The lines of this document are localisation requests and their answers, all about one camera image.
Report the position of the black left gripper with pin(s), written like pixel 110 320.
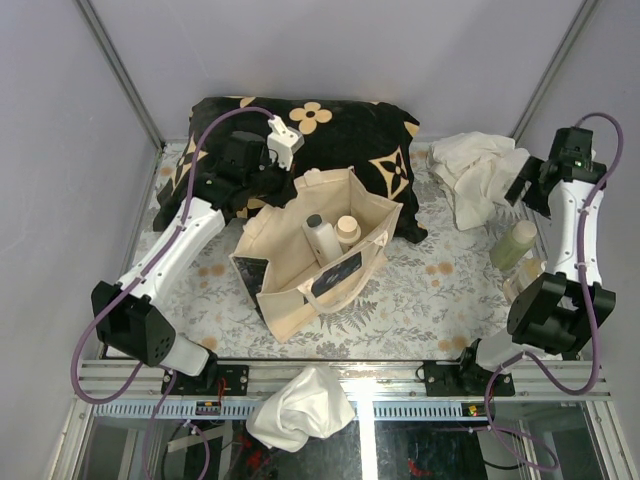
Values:
pixel 288 189

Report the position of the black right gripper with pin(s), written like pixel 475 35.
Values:
pixel 530 173

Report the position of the green liquid bottle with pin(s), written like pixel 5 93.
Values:
pixel 513 245

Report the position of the white bottle grey cap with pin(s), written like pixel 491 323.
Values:
pixel 322 238

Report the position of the beige canvas tote bag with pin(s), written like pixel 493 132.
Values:
pixel 278 267

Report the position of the beige bottle wooden cap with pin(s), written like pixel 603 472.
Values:
pixel 348 231

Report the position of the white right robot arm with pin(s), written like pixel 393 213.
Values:
pixel 562 309

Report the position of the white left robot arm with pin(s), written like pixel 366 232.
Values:
pixel 130 313

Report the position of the crumpled white cloth on table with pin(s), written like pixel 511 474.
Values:
pixel 475 170

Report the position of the black floral pillow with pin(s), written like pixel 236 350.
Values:
pixel 373 138

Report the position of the floral table mat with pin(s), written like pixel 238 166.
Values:
pixel 429 300

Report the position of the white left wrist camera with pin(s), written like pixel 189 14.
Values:
pixel 284 142

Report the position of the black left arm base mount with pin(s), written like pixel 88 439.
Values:
pixel 217 379

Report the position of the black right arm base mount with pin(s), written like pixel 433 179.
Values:
pixel 450 377

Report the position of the aluminium front rail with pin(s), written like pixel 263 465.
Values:
pixel 392 389

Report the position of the white rag on rail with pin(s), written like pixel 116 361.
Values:
pixel 312 405

